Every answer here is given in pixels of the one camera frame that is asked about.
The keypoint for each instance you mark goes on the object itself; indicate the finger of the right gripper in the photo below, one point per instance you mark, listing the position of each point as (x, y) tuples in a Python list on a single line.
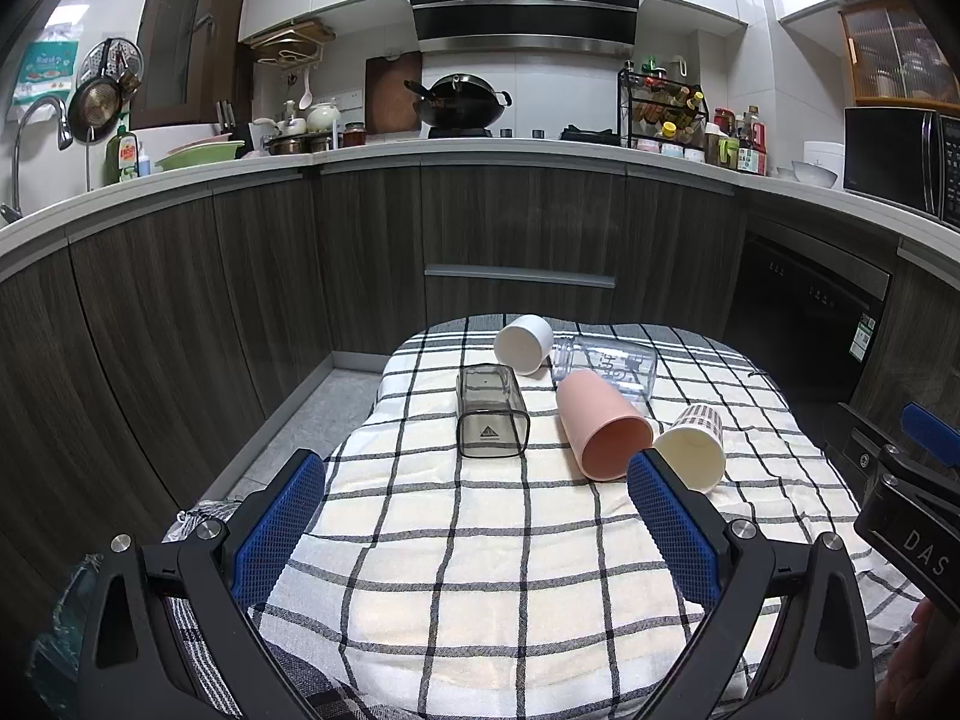
[(934, 435)]

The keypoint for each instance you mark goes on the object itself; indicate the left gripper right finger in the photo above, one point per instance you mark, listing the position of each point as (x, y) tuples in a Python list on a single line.
[(818, 660)]

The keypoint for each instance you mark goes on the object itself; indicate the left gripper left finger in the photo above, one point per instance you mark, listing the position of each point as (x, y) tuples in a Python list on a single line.
[(132, 663)]

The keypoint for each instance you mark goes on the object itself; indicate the pink plastic cup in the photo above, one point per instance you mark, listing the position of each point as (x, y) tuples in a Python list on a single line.
[(602, 427)]

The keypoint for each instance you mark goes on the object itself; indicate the patterned paper cup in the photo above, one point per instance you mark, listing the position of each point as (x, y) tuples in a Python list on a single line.
[(694, 449)]

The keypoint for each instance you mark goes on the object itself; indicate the clear plastic cup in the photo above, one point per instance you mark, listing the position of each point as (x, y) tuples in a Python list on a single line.
[(626, 365)]

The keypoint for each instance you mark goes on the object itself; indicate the smoky grey square cup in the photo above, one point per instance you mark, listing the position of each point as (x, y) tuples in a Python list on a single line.
[(492, 418)]

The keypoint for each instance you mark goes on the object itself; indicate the white cup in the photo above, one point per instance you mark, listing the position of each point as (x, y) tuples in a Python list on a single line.
[(524, 344)]

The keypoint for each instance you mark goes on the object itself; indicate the green plastic bag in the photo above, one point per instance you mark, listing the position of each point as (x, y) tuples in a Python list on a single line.
[(54, 658)]

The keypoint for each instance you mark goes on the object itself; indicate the black built-in dishwasher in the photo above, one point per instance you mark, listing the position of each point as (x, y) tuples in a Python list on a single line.
[(806, 312)]

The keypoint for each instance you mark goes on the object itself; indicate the black microwave oven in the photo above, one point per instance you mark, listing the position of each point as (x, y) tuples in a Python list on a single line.
[(905, 156)]

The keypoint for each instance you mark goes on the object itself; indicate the white bowl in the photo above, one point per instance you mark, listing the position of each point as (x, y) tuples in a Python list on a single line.
[(813, 175)]

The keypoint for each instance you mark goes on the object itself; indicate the checkered white black cloth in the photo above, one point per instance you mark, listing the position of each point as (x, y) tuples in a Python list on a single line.
[(424, 584)]

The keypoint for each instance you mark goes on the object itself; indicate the black spice rack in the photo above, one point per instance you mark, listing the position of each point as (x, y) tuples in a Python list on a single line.
[(653, 107)]

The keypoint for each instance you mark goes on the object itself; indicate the chrome kitchen faucet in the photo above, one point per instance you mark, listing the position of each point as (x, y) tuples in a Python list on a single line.
[(12, 208)]

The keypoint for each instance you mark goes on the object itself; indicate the green dish soap bottle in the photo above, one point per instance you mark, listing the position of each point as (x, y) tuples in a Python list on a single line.
[(122, 157)]

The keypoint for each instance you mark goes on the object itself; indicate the green dish basin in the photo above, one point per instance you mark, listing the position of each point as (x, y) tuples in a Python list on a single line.
[(199, 154)]

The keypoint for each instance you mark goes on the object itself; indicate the hanging frying pan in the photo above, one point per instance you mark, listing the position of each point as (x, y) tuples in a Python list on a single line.
[(109, 77)]

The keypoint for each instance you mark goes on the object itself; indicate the brown cutting board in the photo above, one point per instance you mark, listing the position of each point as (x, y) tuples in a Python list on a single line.
[(389, 106)]

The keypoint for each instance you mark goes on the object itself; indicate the black wok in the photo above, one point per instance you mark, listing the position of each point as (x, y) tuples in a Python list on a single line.
[(459, 101)]

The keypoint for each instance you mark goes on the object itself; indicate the metal drawer handle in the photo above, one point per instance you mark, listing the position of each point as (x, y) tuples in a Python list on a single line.
[(521, 275)]

